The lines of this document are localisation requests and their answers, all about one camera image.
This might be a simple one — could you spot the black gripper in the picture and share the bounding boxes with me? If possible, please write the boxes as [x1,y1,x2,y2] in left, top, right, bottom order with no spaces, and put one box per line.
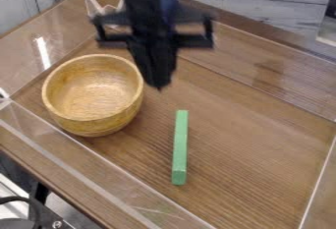
[91,0,214,89]

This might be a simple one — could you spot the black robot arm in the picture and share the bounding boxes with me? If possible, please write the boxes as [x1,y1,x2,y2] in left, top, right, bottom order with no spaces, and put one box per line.
[91,0,214,89]

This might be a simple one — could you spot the brown wooden bowl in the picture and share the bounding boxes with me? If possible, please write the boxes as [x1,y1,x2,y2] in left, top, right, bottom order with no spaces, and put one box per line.
[42,54,145,137]

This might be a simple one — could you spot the green wooden block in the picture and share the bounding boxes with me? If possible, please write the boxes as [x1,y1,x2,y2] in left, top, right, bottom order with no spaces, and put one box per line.
[173,110,190,186]

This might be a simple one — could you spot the clear acrylic tray walls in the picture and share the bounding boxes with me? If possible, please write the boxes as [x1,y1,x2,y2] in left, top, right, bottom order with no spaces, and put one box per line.
[0,0,336,229]

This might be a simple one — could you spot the clear acrylic corner bracket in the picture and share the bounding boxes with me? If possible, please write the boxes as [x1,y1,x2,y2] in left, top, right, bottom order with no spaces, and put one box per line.
[85,0,127,25]

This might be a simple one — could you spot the black floor cable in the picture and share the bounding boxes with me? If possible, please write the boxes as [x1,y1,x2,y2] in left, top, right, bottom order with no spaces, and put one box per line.
[0,196,46,229]

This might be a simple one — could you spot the black table leg bracket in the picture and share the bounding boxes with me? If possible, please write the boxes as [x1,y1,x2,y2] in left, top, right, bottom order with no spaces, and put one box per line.
[30,182,75,229]

